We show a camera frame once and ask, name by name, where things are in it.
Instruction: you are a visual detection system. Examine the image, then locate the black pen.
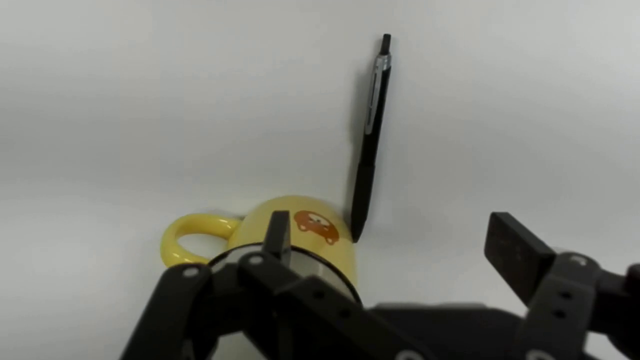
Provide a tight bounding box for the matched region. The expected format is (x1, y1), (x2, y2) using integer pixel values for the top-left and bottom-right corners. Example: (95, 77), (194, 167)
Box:
(348, 32), (395, 244)

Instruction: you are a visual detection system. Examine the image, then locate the yellow enamel mug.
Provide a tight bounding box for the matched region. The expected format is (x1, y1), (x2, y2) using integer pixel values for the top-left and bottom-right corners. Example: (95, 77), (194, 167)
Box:
(158, 195), (365, 306)

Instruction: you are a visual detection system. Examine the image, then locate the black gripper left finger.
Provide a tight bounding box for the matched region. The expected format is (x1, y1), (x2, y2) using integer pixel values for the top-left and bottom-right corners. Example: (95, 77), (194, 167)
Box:
(118, 210), (428, 360)

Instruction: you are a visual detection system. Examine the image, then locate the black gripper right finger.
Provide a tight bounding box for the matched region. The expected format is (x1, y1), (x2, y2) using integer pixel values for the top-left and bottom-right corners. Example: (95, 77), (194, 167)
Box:
(482, 210), (640, 360)

